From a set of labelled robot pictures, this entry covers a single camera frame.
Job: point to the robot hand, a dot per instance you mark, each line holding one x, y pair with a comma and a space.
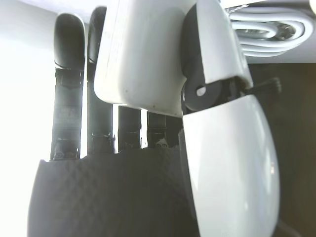
111, 197

